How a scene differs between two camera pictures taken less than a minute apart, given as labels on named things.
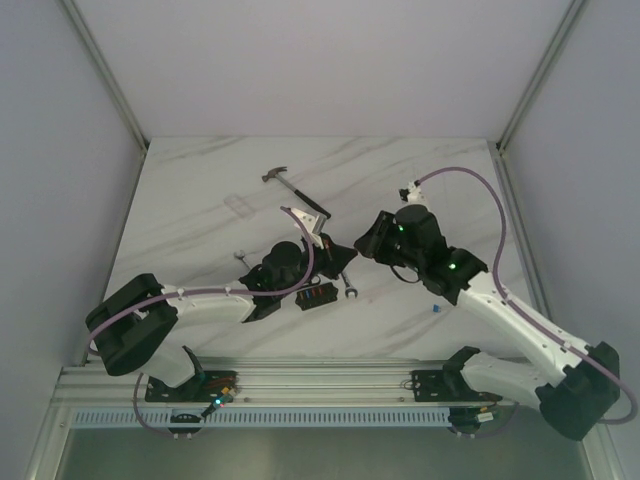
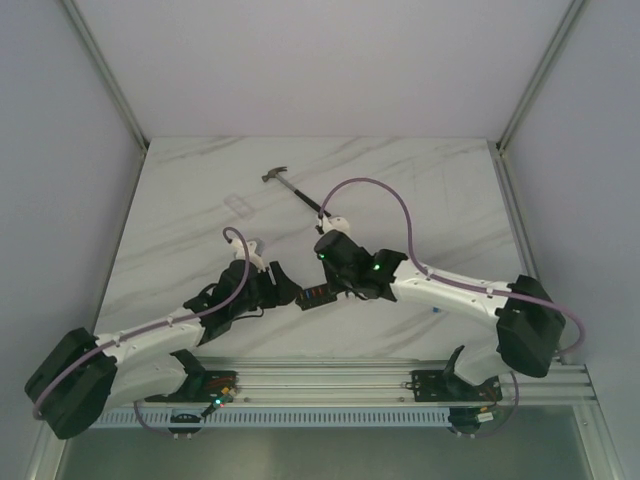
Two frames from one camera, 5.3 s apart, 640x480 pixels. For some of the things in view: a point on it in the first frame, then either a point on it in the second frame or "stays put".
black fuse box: [316, 295] stays put
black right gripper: [372, 243] -> [341, 286]
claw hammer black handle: [274, 173] stays put
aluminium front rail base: [275, 382] stays put
